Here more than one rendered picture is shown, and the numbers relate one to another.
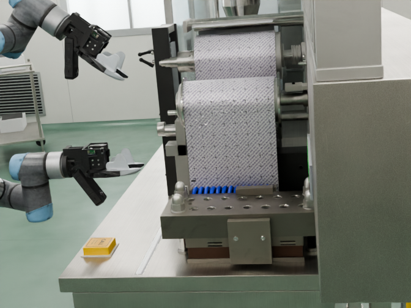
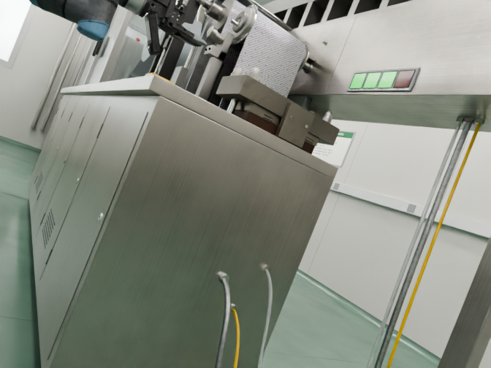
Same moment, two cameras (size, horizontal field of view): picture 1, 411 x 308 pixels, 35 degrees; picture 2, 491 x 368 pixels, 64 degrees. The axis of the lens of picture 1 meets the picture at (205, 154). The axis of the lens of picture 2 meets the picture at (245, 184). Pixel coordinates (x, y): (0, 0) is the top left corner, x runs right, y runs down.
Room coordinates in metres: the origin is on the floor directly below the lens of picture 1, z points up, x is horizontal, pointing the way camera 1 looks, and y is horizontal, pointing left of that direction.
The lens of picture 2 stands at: (0.56, 0.76, 0.74)
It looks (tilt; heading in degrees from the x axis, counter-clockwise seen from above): 0 degrees down; 320
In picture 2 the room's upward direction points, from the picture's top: 22 degrees clockwise
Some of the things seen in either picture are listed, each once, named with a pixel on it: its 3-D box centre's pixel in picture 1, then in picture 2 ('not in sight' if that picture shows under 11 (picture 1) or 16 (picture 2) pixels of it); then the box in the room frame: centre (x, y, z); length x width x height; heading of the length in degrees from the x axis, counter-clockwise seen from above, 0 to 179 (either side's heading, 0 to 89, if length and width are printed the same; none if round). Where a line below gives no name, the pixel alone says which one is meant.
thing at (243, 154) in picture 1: (232, 157); (264, 76); (1.65, -0.07, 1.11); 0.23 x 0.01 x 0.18; 81
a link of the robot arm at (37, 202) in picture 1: (33, 200); (90, 15); (1.75, 0.49, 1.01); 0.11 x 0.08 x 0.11; 54
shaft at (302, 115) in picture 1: (294, 117); not in sight; (1.81, -0.26, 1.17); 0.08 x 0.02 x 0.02; 81
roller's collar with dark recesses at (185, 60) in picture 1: (188, 61); (215, 10); (1.98, 0.03, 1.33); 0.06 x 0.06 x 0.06; 81
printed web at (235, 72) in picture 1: (237, 124); (242, 67); (1.84, -0.10, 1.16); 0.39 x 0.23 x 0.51; 171
